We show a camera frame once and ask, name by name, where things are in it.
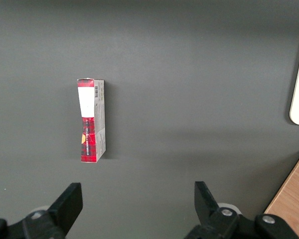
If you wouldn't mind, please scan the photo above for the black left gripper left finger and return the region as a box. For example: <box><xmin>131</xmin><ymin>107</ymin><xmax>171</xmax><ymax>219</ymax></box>
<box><xmin>0</xmin><ymin>182</ymin><xmax>84</xmax><ymax>239</ymax></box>

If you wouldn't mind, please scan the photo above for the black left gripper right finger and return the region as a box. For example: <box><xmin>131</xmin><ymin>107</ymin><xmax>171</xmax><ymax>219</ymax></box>
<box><xmin>183</xmin><ymin>181</ymin><xmax>299</xmax><ymax>239</ymax></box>

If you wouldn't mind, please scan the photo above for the oak wooden drawer cabinet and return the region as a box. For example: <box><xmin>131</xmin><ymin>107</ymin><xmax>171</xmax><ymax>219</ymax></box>
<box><xmin>264</xmin><ymin>149</ymin><xmax>299</xmax><ymax>239</ymax></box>

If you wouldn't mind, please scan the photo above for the red plaid cardboard box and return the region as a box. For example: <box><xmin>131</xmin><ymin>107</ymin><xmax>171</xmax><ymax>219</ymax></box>
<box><xmin>77</xmin><ymin>78</ymin><xmax>107</xmax><ymax>164</ymax></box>

